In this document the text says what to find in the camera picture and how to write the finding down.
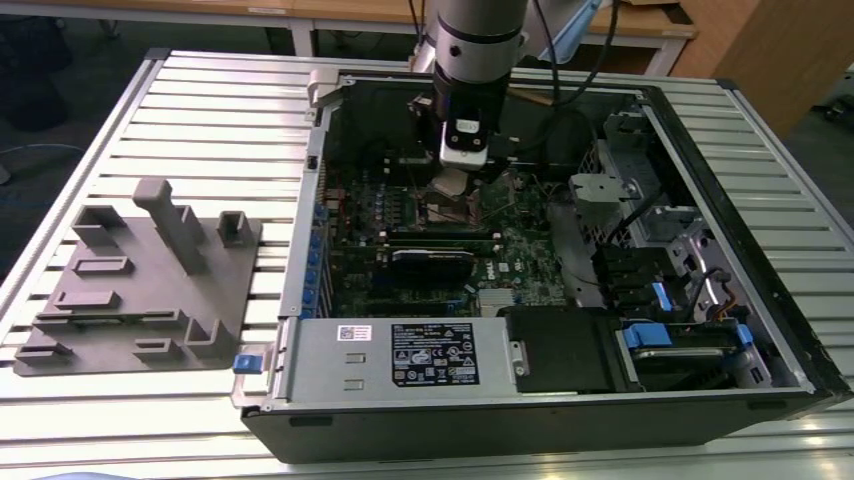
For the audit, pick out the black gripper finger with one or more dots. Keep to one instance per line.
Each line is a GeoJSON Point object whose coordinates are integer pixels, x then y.
{"type": "Point", "coordinates": [422, 120]}

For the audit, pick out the silver CPU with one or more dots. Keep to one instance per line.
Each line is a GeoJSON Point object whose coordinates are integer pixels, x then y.
{"type": "Point", "coordinates": [451, 182]}

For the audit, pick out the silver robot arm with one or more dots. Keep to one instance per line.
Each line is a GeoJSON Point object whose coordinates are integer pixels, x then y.
{"type": "Point", "coordinates": [474, 45]}

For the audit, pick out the CPU socket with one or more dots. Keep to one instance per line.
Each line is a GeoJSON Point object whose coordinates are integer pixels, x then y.
{"type": "Point", "coordinates": [443, 212]}

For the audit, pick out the RAM slot white clips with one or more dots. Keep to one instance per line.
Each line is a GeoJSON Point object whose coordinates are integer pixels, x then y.
{"type": "Point", "coordinates": [441, 234]}
{"type": "Point", "coordinates": [441, 245]}

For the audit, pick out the silver metal drive cage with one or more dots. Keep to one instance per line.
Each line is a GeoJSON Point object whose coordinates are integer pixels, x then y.
{"type": "Point", "coordinates": [601, 187]}

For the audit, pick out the wooden desk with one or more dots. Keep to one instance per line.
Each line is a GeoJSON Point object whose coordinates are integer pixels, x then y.
{"type": "Point", "coordinates": [201, 7]}
{"type": "Point", "coordinates": [634, 27]}

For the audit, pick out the black graphics card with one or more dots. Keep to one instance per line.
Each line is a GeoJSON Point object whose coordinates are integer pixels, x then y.
{"type": "Point", "coordinates": [434, 267]}

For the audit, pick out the green motherboard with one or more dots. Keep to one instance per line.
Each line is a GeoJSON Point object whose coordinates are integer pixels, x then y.
{"type": "Point", "coordinates": [534, 270]}

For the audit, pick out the silver chipset heatsink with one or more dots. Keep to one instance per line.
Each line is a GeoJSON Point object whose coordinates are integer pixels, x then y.
{"type": "Point", "coordinates": [499, 297]}

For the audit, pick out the black drive bay block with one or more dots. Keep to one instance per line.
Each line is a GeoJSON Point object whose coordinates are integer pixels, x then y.
{"type": "Point", "coordinates": [621, 270]}

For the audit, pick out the wooden cabinet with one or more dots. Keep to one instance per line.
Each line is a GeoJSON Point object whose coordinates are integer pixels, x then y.
{"type": "Point", "coordinates": [768, 50]}

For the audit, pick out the silver power supply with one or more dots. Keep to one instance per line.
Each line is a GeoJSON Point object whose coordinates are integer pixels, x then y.
{"type": "Point", "coordinates": [321, 360]}

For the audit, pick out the hard disk blue carrier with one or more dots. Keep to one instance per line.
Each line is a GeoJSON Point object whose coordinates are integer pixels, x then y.
{"type": "Point", "coordinates": [644, 335]}

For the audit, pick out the grey parts rack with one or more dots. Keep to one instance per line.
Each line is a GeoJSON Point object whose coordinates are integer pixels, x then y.
{"type": "Point", "coordinates": [154, 300]}

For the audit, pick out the blue plastic latch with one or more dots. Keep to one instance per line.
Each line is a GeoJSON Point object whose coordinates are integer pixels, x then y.
{"type": "Point", "coordinates": [247, 363]}

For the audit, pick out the black office chair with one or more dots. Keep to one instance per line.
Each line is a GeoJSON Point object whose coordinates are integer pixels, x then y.
{"type": "Point", "coordinates": [34, 75]}

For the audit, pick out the black PC case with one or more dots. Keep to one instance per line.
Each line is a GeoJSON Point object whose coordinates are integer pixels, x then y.
{"type": "Point", "coordinates": [467, 430]}

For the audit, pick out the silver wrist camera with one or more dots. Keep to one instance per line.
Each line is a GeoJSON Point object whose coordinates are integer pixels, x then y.
{"type": "Point", "coordinates": [463, 157]}

